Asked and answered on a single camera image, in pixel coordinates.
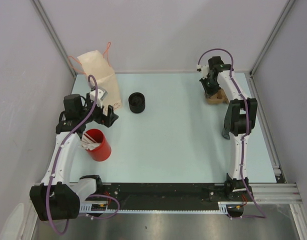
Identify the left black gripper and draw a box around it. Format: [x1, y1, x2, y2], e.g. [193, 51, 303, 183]
[79, 93, 118, 128]

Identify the brown pulp cup carrier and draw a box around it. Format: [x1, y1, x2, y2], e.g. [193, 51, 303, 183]
[206, 88, 229, 105]

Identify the beige paper takeout bag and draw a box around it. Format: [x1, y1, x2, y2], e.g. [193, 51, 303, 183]
[67, 41, 123, 113]

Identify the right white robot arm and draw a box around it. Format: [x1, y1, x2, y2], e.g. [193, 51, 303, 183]
[197, 56, 258, 201]

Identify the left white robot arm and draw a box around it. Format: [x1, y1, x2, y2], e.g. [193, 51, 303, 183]
[29, 90, 119, 221]

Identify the short black coffee cup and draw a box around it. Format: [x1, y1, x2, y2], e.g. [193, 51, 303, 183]
[128, 92, 146, 114]

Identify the tall black coffee cup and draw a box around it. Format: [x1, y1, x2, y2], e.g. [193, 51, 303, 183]
[221, 131, 231, 140]

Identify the red cylindrical container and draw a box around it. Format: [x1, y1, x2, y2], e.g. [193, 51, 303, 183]
[83, 128, 112, 162]

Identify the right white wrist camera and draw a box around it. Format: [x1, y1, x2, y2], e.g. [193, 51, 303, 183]
[196, 64, 210, 79]

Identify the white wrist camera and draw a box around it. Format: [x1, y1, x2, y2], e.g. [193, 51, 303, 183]
[89, 87, 108, 108]
[196, 64, 210, 79]

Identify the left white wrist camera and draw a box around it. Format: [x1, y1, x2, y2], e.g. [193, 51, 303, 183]
[89, 87, 108, 108]

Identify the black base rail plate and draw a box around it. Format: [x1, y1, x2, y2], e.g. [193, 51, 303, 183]
[93, 181, 244, 211]

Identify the white slotted cable duct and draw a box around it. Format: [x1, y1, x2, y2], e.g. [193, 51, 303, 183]
[78, 201, 244, 215]

